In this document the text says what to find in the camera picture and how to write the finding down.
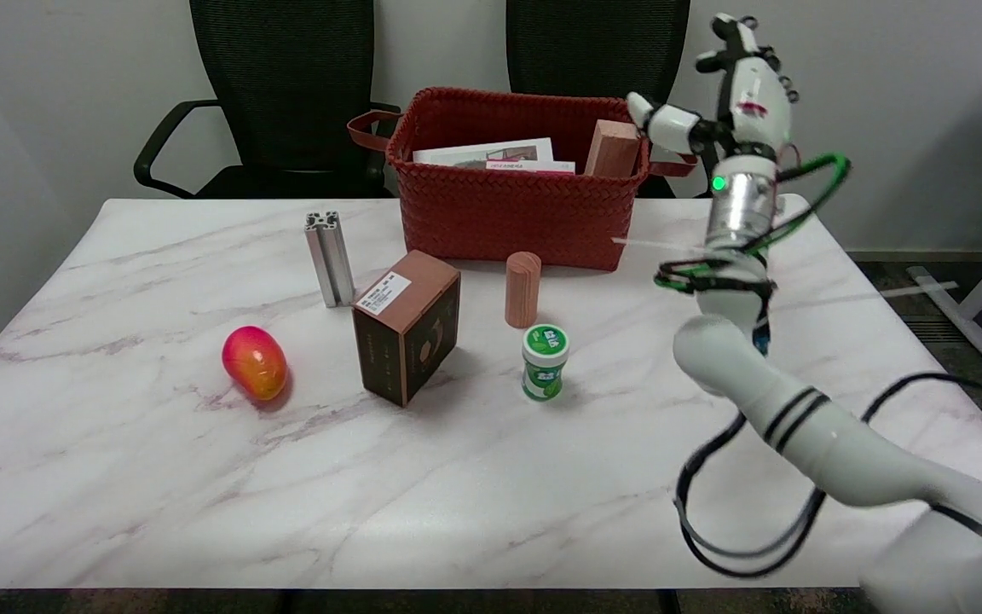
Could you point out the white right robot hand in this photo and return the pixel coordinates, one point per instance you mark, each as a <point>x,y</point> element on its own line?
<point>755,94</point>

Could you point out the white paper box pink edges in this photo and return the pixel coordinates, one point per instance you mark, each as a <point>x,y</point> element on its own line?
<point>534,166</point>

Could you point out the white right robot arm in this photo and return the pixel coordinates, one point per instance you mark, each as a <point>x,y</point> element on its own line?
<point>798,418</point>

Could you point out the brown woven storage basket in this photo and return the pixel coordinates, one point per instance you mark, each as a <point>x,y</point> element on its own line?
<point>499,217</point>

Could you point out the brown cardboard box white label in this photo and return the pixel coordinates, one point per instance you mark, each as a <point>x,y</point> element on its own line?
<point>406,333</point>

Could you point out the rectangular wooden block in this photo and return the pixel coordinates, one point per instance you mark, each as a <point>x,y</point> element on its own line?
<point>612,149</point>

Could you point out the black mesh office chair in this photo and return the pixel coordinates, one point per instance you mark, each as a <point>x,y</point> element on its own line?
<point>286,85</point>
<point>597,51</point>

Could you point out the white picture booklet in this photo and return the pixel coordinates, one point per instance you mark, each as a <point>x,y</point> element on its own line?
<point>482,153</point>

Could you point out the wooden cylinder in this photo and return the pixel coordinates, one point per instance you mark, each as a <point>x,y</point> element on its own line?
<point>522,290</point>

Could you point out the green white gum jar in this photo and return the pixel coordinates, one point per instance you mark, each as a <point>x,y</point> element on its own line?
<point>544,362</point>

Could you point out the silver aluminium profile piece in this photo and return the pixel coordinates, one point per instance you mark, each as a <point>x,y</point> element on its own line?
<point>331,260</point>

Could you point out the red yellow mango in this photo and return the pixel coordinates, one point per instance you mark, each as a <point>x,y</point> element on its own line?
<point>254,362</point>

